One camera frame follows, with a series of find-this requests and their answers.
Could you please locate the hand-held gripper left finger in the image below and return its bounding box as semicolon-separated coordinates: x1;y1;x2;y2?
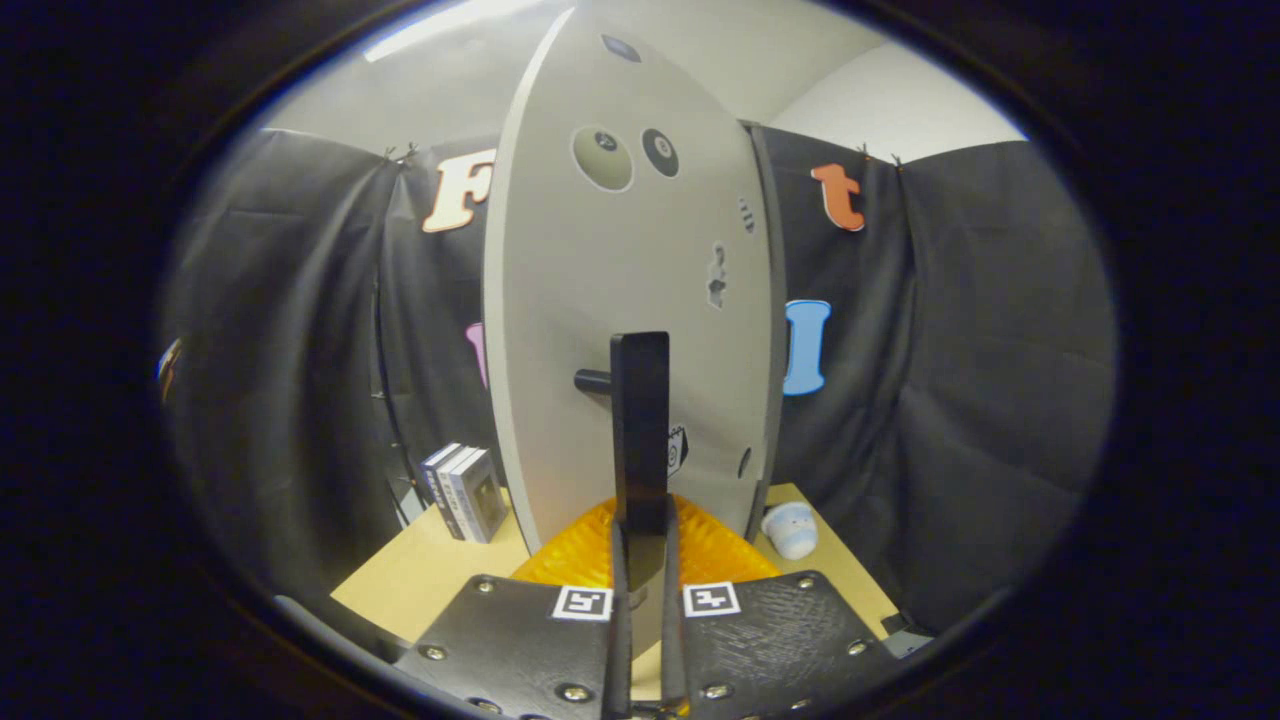
395;497;633;719

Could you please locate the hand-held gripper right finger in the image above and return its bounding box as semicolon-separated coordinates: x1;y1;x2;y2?
660;495;901;719

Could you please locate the black door handle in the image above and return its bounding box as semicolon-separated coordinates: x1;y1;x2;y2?
575;332;671;591

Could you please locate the white blue rounded object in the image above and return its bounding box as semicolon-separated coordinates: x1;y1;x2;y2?
762;502;819;561

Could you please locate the grey cover book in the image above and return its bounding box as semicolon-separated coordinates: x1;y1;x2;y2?
450;448;509;544

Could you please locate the white spine book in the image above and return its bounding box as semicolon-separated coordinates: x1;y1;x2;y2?
437;445;471;541

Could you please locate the grey cabinet body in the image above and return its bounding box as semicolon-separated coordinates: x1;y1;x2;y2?
748;122;791;526

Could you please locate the thin black stand pole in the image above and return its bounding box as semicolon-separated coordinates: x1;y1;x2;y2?
372;280;411;501

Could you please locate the black backdrop cloth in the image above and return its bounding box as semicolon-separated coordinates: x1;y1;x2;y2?
160;125;1119;641

